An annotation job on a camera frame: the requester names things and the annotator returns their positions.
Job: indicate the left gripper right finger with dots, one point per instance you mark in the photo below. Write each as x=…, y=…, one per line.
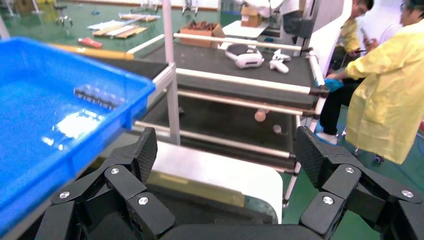
x=341, y=182

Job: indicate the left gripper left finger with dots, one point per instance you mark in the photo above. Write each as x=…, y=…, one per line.
x=122, y=185

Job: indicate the ribbed silver metal part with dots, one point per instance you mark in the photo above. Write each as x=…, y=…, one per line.
x=96, y=97

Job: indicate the small grey round object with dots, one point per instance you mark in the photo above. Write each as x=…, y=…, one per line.
x=277, y=129

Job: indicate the white base board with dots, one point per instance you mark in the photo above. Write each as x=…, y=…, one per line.
x=215, y=169

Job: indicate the person in yellow coat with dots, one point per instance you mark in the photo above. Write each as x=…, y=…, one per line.
x=387, y=99

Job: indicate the blue cloth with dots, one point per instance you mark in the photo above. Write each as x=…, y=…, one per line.
x=333, y=85

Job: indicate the pink round object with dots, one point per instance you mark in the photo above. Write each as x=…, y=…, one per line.
x=261, y=115

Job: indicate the blue plastic bin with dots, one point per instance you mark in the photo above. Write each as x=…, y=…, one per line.
x=33, y=99

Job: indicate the white VR controller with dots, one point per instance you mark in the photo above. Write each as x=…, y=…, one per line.
x=281, y=57
x=278, y=66

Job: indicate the long wooden edge strip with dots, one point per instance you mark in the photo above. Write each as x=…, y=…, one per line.
x=99, y=53

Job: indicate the person in yellow shirt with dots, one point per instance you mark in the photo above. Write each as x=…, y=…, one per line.
x=351, y=36

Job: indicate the red floor object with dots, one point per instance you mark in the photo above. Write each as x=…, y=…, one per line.
x=89, y=43

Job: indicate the white upright panel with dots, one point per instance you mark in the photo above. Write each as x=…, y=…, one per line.
x=328, y=33

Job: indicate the tube cart with black shelves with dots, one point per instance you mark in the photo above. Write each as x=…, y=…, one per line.
x=212, y=63

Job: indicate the white VR headset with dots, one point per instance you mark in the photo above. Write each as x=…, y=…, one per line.
x=246, y=59

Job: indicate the wooden boards on floor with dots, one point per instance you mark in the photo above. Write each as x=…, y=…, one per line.
x=116, y=30

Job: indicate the black chair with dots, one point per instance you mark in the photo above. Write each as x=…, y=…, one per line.
x=296, y=24

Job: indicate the cardboard box with contents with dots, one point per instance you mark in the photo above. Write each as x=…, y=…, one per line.
x=198, y=38

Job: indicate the wooden pallet pieces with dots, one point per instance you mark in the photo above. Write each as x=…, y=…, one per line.
x=139, y=17

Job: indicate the white table with box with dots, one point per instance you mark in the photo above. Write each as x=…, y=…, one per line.
x=242, y=30

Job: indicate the small closed cardboard box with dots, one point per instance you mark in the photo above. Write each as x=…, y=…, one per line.
x=250, y=20

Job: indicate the white tube guard rail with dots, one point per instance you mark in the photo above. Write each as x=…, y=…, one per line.
x=172, y=99

